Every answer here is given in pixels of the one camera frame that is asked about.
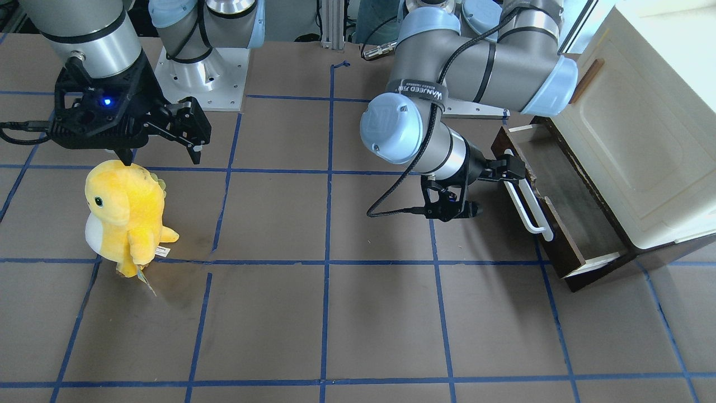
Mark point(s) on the silver metal connector plug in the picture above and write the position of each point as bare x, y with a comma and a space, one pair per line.
382, 50

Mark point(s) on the yellow plush dinosaur toy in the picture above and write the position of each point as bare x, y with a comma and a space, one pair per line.
126, 220

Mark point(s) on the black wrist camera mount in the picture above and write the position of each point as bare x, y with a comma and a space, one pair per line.
445, 200

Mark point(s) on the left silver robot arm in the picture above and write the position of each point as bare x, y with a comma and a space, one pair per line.
515, 64

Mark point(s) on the white cabinet with brown handle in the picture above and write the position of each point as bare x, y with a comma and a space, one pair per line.
644, 126

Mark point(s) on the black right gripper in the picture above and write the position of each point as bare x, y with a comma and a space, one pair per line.
146, 89

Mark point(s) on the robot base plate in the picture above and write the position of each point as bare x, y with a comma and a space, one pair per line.
464, 109
217, 82

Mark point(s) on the dark brown wooden drawer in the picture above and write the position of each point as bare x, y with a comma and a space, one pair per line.
587, 243

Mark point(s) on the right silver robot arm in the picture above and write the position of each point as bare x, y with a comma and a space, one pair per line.
102, 35

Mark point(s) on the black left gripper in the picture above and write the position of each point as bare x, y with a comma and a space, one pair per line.
477, 162

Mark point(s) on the aluminium frame post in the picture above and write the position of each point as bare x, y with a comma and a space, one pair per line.
332, 24

